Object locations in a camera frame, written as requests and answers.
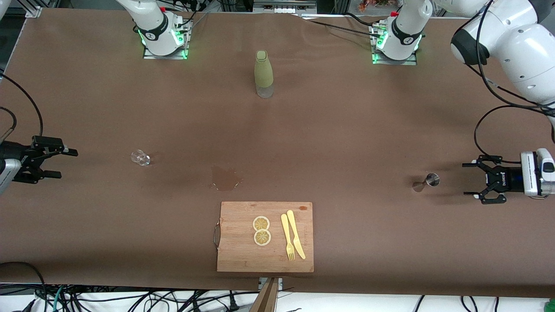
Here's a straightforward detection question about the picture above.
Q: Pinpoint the black base cable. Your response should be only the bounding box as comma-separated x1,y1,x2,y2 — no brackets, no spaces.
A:
299,12,384,39

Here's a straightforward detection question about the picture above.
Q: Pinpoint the brown table cover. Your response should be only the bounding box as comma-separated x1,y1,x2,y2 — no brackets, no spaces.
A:
0,8,555,299

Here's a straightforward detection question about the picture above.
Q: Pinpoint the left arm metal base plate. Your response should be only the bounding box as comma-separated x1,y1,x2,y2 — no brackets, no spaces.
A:
371,24,418,66

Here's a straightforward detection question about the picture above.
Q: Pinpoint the green bottle with clear base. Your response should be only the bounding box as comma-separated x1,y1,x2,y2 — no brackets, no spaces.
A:
254,50,274,99

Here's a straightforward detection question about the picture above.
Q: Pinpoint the grey power strip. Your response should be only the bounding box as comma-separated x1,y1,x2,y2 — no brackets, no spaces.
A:
254,0,317,13

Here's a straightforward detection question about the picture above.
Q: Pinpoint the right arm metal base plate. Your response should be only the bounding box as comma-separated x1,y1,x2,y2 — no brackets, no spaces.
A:
143,17,190,60

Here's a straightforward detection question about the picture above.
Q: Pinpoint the wooden cutting board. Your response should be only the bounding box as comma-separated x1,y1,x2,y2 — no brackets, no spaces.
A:
213,201,314,273

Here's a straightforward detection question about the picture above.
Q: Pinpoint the steel measuring jigger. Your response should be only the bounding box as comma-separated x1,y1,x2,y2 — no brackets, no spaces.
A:
412,173,441,193

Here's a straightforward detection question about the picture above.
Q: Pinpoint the yellow plastic knife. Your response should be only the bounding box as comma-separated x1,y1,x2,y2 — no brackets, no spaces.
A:
287,210,307,260

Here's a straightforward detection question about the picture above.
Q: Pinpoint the wooden camera post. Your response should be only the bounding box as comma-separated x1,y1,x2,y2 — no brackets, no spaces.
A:
249,277,280,312

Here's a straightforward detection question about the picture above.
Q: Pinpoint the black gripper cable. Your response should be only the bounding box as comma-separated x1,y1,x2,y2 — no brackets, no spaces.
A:
473,0,555,164
0,73,44,144

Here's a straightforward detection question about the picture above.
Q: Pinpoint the yellow plastic fork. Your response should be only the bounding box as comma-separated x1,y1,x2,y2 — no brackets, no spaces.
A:
281,214,296,261

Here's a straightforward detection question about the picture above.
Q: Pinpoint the thick black floor cable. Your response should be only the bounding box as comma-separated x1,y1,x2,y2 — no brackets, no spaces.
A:
0,261,47,312

